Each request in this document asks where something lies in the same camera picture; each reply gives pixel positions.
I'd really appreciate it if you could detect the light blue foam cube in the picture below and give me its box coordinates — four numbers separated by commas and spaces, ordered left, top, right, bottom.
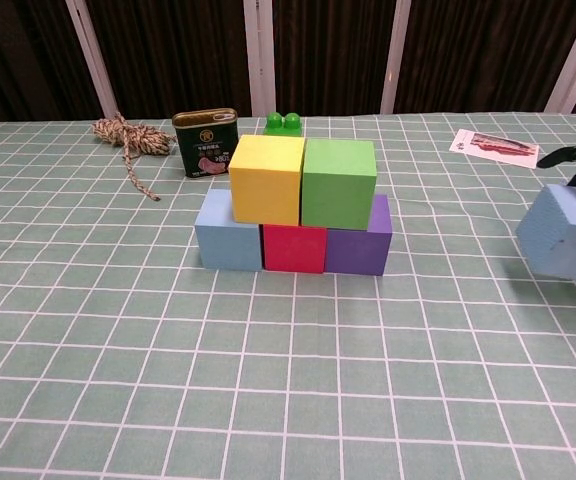
194, 188, 264, 272
514, 183, 576, 282

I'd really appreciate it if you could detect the purple foam cube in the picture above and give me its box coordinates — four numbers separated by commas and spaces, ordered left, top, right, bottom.
323, 194, 393, 278

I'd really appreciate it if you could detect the green foam cube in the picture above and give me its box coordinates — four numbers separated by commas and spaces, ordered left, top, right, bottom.
300, 139, 378, 232

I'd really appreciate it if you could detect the pink foam cube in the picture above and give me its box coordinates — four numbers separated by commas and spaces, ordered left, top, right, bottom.
261, 223, 328, 275

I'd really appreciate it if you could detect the yellow foam cube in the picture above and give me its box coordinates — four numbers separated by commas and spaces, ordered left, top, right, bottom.
228, 134, 305, 226

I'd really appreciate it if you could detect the white picture card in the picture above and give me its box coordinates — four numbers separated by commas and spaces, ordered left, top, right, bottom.
448, 128, 540, 170

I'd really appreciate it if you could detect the green toy building brick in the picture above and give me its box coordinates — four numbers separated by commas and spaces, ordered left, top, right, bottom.
262, 111, 304, 137

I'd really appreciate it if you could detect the dark green luncheon meat can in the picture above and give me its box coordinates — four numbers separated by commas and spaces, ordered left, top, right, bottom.
171, 107, 243, 179

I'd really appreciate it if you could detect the green checked tablecloth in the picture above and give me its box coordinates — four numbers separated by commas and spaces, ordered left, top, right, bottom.
0, 112, 576, 480

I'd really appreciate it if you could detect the braided rope bundle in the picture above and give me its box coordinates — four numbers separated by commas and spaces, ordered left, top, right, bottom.
91, 112, 178, 202

